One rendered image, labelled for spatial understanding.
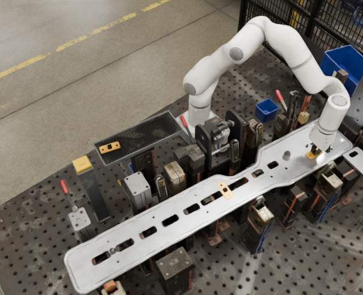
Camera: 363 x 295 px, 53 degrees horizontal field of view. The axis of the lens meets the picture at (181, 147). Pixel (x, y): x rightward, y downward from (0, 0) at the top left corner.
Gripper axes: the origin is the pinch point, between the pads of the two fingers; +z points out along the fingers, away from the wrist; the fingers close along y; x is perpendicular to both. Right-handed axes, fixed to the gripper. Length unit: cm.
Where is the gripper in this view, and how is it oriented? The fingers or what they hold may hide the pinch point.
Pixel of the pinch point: (316, 149)
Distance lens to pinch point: 176.5
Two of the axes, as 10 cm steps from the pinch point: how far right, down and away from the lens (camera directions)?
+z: 0.1, 6.0, 8.0
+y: 5.1, 6.8, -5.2
